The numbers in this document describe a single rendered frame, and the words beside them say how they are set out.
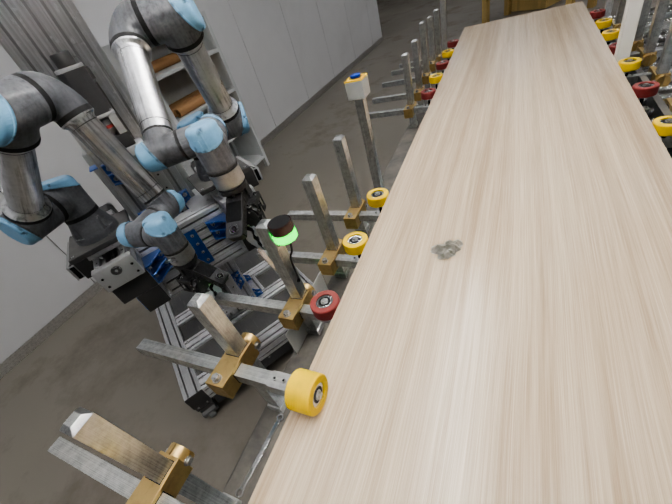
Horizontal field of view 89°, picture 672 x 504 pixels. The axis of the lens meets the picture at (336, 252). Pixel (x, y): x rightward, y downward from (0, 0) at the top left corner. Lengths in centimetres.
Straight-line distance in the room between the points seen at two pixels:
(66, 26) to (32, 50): 13
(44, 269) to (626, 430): 337
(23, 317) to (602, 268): 340
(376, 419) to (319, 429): 11
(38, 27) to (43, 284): 221
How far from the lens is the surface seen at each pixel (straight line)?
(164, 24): 117
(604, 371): 79
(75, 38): 157
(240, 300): 110
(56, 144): 343
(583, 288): 90
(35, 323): 347
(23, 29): 159
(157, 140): 96
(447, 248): 96
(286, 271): 91
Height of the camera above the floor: 155
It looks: 39 degrees down
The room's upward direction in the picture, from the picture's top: 19 degrees counter-clockwise
